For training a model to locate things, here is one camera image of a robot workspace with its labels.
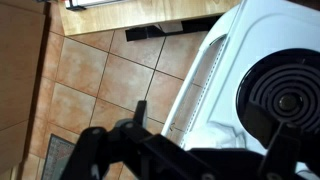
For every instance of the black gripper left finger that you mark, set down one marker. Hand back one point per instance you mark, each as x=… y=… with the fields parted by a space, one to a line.
x=100 y=146

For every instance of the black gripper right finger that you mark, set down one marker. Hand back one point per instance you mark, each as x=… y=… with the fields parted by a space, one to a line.
x=283 y=150

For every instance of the patterned floor rug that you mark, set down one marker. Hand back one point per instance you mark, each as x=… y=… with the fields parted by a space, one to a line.
x=56 y=156

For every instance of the small black coil burner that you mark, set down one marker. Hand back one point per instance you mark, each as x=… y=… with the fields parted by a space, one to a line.
x=290 y=83

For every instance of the wooden kitchen counter cabinet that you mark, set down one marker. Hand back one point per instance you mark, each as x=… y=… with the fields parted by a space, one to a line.
x=16 y=66

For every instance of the white electric stove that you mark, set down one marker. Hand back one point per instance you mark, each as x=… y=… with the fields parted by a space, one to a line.
x=266 y=30

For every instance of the light wooden robot table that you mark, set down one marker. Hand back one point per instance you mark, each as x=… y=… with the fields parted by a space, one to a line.
x=133 y=15

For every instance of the black metal bracket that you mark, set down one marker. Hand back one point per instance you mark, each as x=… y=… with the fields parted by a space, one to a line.
x=146 y=32

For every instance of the aluminium profile frame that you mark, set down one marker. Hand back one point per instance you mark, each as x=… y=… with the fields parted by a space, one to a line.
x=86 y=3

